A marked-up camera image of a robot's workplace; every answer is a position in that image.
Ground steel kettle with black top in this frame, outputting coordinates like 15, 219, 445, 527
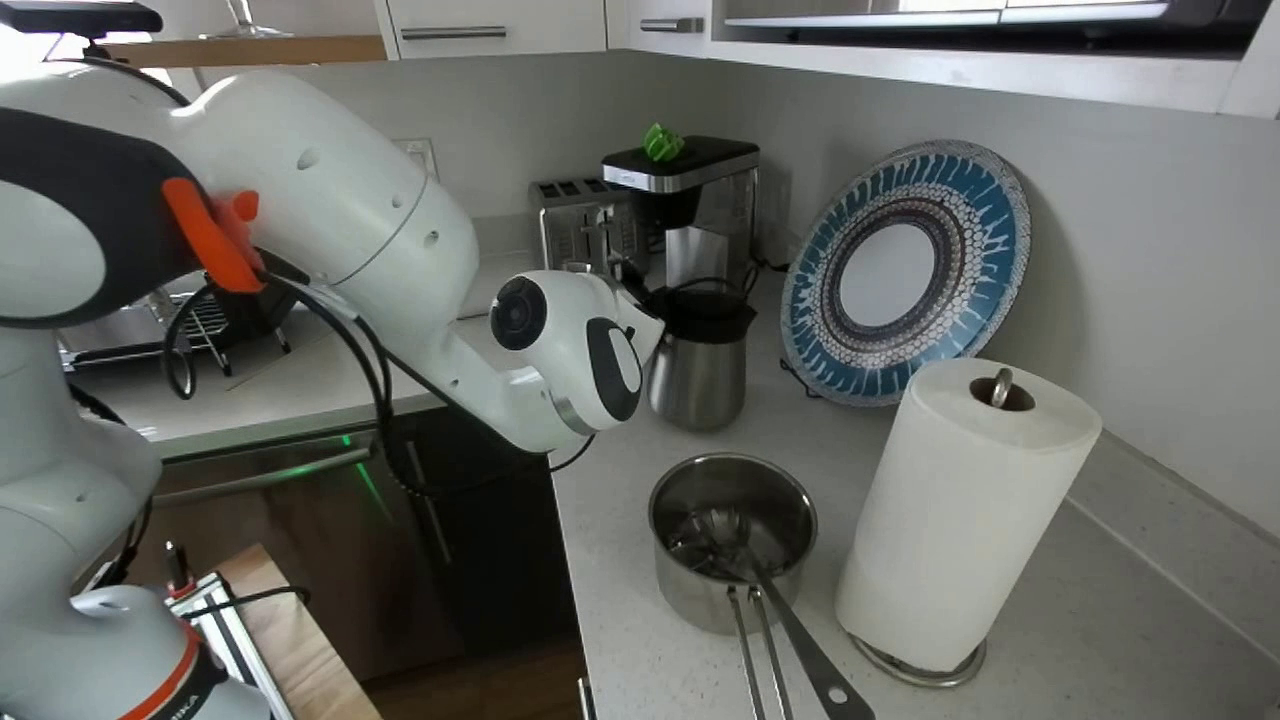
643, 277, 760, 436

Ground steel toaster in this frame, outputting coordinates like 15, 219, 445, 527
530, 173, 648, 287

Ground steel and black coffee maker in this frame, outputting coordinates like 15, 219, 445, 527
597, 130, 770, 299

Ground small green object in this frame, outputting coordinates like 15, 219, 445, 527
639, 118, 687, 168

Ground dark lower cabinet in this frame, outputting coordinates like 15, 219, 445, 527
156, 404, 587, 686

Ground steel saucepan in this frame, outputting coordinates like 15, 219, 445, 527
643, 450, 819, 639

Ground blue and white decorative plate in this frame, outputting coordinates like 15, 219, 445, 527
775, 140, 1037, 412

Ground white upper cabinet door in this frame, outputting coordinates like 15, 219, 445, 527
380, 0, 614, 63

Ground white paper towel roll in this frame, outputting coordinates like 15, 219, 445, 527
833, 353, 1110, 681

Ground metal paper towel holder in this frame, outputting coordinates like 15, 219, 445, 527
849, 362, 1040, 694

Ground steel microwave oven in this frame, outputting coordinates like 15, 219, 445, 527
717, 0, 1180, 37

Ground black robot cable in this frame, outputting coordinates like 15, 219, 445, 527
156, 254, 606, 489

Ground thin wire handled utensil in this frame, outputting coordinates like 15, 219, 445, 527
665, 511, 804, 720

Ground metal upper cabinet handle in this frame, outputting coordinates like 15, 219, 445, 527
632, 13, 710, 40
397, 21, 518, 47

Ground dark handled ladle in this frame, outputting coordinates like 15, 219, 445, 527
692, 502, 880, 720

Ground long metal cabinet handle bar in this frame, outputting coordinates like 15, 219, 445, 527
151, 443, 380, 506

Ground aluminium profile frame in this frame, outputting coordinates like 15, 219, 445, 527
163, 568, 306, 720

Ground wooden wall shelf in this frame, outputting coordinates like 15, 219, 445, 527
97, 32, 392, 71

